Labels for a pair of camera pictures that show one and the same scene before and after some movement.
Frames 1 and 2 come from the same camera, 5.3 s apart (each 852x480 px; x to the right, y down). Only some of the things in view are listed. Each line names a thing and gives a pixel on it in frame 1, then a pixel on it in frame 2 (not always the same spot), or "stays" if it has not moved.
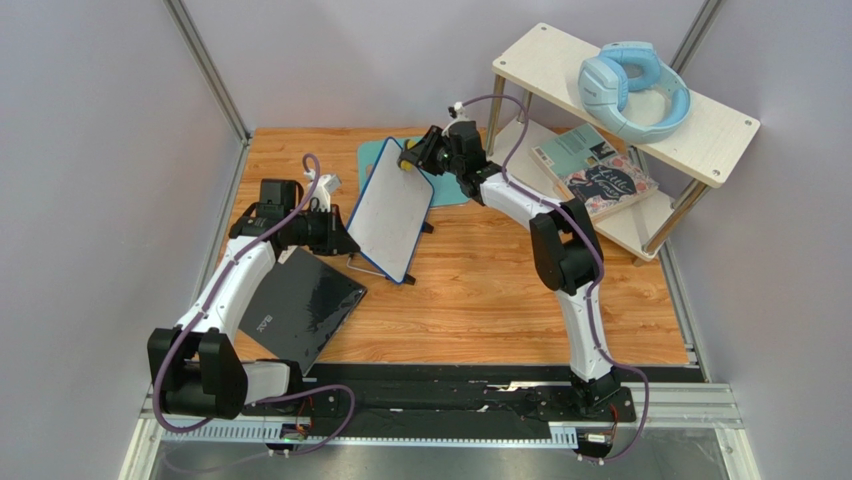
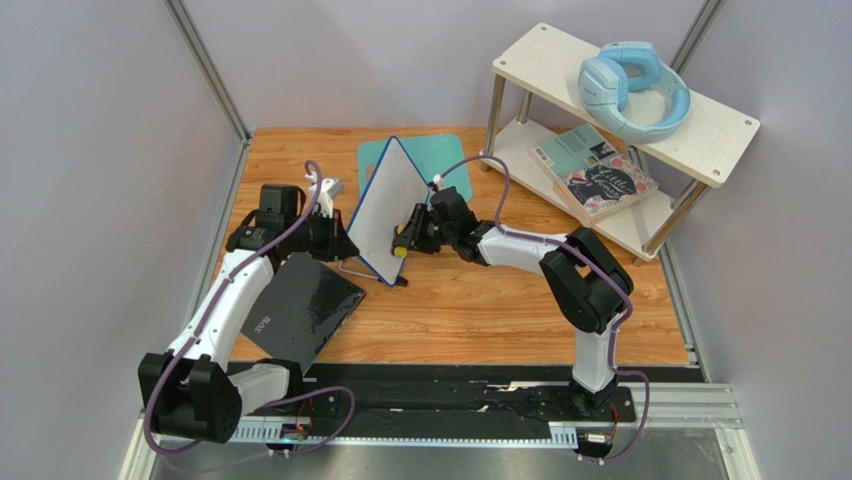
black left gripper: [337, 239] stays
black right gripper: [429, 151] -> [413, 230]
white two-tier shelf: [536, 102] stays
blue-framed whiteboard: [390, 212] stays
